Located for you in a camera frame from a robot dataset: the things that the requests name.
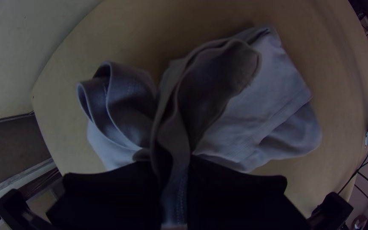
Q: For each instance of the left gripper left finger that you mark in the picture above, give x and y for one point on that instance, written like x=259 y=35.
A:
x=107 y=201

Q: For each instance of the grey t-shirt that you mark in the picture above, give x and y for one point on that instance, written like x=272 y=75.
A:
x=241 y=105

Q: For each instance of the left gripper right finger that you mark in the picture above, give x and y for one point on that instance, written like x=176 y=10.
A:
x=241 y=201

